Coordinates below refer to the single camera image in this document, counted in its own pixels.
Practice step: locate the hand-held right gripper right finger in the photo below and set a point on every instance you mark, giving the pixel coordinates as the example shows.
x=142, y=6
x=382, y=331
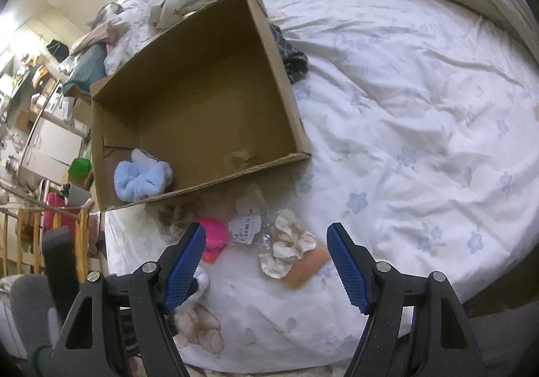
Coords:
x=349, y=267

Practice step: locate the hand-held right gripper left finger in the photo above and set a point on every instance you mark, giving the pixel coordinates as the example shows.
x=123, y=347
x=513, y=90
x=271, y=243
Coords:
x=185, y=265

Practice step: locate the pink squishy toy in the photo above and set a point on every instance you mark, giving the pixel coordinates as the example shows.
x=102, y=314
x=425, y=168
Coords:
x=212, y=256
x=217, y=232

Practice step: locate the cream frilly scrunchie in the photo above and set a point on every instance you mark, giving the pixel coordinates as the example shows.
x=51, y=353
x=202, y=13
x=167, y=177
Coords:
x=286, y=250

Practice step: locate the clear plastic packet white label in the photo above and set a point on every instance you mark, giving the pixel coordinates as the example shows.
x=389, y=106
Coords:
x=247, y=225

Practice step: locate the light blue fluffy scrunchie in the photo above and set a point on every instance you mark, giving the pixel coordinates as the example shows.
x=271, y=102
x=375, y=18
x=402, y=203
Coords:
x=139, y=181

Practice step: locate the brown cardboard box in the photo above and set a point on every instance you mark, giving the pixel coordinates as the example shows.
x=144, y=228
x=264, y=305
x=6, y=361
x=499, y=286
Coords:
x=210, y=99

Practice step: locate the grey bin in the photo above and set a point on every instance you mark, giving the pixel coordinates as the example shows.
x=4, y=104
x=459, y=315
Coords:
x=79, y=195

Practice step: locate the pink suitcase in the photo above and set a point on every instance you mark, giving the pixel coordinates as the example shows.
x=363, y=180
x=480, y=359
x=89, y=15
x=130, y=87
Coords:
x=57, y=208

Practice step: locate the green bucket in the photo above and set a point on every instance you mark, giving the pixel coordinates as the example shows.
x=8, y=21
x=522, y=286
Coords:
x=80, y=167

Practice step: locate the grey fuzzy sock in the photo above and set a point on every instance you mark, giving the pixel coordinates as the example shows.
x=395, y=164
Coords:
x=33, y=309

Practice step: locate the wooden rack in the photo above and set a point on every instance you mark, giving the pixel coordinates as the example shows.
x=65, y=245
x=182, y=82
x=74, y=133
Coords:
x=25, y=234

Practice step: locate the white cabinet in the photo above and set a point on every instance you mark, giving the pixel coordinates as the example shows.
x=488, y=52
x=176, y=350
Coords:
x=50, y=141

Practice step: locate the dark patterned cloth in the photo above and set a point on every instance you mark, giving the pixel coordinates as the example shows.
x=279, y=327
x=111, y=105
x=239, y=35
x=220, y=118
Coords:
x=294, y=61

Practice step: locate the teal cushion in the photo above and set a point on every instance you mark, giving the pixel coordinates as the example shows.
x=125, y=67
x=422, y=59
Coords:
x=86, y=70

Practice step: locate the pink cloth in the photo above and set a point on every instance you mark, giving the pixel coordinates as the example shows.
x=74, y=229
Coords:
x=101, y=34

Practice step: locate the black hanging bag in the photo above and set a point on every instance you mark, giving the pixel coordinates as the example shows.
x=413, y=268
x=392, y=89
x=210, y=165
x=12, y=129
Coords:
x=58, y=49

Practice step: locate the white floral pillow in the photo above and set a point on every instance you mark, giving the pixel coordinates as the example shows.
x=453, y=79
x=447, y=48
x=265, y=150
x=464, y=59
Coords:
x=130, y=11

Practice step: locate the grey white cloth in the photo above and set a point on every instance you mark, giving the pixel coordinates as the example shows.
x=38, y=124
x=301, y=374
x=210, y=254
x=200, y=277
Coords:
x=107, y=11

